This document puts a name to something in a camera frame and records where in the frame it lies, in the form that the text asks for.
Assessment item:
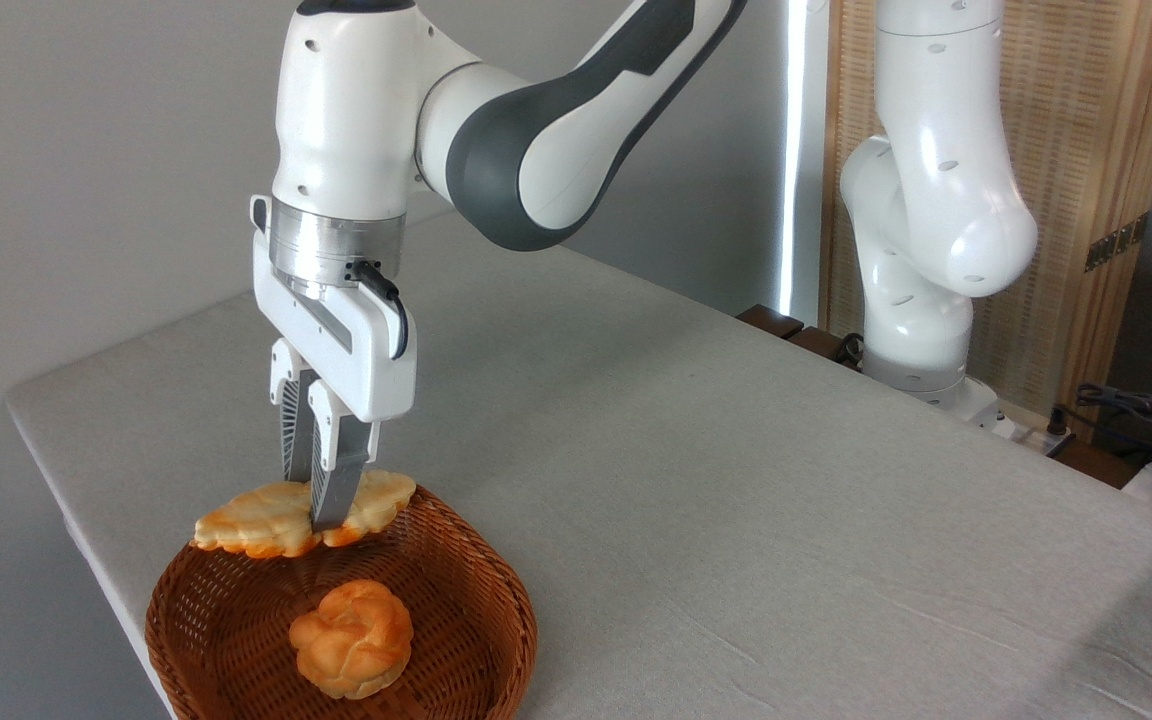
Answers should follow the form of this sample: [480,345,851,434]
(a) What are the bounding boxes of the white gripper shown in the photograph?
[250,195,419,534]

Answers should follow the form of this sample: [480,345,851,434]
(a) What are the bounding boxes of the leaf-shaped golden bread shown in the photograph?
[192,470,418,559]

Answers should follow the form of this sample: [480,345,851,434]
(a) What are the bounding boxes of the brown woven wicker basket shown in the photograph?
[144,484,539,720]

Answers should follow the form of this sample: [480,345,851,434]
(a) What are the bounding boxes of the round knotted golden bread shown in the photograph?
[288,579,415,700]

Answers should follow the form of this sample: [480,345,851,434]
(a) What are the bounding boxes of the dark brown wooden block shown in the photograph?
[736,304,805,341]
[787,326,864,369]

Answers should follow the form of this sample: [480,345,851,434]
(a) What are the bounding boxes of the grey tablecloth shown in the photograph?
[4,210,1152,720]

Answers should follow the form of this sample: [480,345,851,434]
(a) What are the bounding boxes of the white power strip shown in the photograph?
[976,398,1075,451]

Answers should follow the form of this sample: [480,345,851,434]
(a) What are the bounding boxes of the brass screen hinge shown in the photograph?
[1084,212,1151,273]

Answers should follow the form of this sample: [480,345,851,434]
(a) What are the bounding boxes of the wooden slatted folding screen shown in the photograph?
[819,0,1152,443]

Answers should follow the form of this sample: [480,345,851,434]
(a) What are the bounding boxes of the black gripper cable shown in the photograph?
[346,260,410,361]

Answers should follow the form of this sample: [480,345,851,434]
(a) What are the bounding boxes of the tangled black cables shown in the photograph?
[1048,382,1152,471]

